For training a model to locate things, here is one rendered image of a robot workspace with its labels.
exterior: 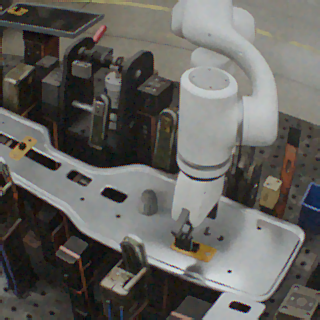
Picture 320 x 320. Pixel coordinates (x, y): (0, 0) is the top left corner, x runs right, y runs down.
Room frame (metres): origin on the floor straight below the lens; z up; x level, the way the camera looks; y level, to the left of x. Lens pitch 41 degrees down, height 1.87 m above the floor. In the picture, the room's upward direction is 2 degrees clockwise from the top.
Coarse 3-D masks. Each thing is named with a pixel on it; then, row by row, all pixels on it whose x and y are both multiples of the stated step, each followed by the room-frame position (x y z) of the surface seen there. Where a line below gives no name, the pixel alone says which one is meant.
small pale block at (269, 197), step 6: (270, 180) 0.87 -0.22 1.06; (276, 180) 0.87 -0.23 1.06; (264, 186) 0.86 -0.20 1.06; (270, 186) 0.85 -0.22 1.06; (276, 186) 0.85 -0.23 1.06; (264, 192) 0.85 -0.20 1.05; (270, 192) 0.85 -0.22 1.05; (276, 192) 0.84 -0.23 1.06; (264, 198) 0.85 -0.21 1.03; (270, 198) 0.85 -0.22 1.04; (276, 198) 0.85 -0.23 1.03; (264, 204) 0.85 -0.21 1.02; (270, 204) 0.85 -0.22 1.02; (276, 204) 0.86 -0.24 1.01; (264, 210) 0.85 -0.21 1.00; (270, 210) 0.84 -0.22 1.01; (258, 228) 0.86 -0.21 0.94
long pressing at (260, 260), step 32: (0, 128) 1.09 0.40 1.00; (32, 128) 1.09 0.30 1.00; (32, 160) 0.98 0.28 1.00; (64, 160) 0.98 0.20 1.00; (32, 192) 0.88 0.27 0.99; (64, 192) 0.89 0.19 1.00; (96, 192) 0.89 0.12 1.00; (128, 192) 0.90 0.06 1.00; (160, 192) 0.90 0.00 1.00; (96, 224) 0.80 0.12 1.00; (128, 224) 0.81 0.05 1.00; (160, 224) 0.82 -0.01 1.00; (224, 224) 0.82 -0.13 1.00; (256, 224) 0.81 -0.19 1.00; (288, 224) 0.81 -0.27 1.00; (160, 256) 0.73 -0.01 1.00; (224, 256) 0.73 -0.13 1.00; (256, 256) 0.72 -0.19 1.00; (288, 256) 0.72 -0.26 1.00; (224, 288) 0.65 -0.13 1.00; (256, 288) 0.64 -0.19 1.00
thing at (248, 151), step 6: (240, 150) 0.92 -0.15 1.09; (246, 150) 0.92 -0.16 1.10; (252, 150) 0.91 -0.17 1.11; (234, 156) 0.92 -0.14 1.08; (240, 156) 0.93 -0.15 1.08; (246, 156) 0.92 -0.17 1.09; (252, 156) 0.91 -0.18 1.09; (234, 162) 0.91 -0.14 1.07; (246, 162) 0.90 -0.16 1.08; (252, 162) 0.91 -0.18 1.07; (234, 168) 0.91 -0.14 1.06; (246, 168) 0.90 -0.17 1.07; (246, 174) 0.90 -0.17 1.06
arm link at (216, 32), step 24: (192, 0) 0.87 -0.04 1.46; (216, 0) 0.87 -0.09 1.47; (192, 24) 0.84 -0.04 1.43; (216, 24) 0.83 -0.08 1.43; (216, 48) 0.83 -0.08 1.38; (240, 48) 0.80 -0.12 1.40; (264, 72) 0.77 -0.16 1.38; (264, 96) 0.74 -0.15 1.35; (264, 120) 0.72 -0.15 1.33; (240, 144) 0.72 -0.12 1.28; (264, 144) 0.71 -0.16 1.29
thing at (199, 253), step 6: (174, 246) 0.76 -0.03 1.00; (192, 246) 0.75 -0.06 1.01; (198, 246) 0.75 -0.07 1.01; (204, 246) 0.76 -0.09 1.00; (186, 252) 0.74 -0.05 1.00; (192, 252) 0.74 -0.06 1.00; (198, 252) 0.74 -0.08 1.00; (204, 252) 0.74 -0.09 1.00; (210, 252) 0.74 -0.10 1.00; (216, 252) 0.74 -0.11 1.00; (198, 258) 0.72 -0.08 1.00; (204, 258) 0.72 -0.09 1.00; (210, 258) 0.72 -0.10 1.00
